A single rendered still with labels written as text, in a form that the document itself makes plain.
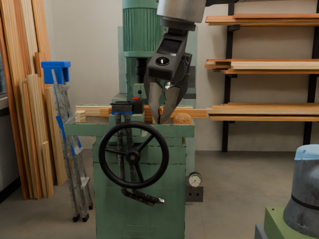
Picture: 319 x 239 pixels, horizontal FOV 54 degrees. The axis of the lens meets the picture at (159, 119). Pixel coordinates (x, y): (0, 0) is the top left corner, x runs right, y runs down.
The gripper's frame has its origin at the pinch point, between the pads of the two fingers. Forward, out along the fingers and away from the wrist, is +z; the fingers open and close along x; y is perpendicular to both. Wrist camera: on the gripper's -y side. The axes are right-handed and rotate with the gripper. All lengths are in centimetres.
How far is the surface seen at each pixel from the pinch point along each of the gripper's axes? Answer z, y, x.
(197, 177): 45, 64, -11
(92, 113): 34, 82, 48
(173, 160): 42, 69, 1
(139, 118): 23, 60, 18
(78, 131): 37, 64, 47
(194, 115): 25, 88, -3
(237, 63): 18, 276, -27
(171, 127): 27, 71, 5
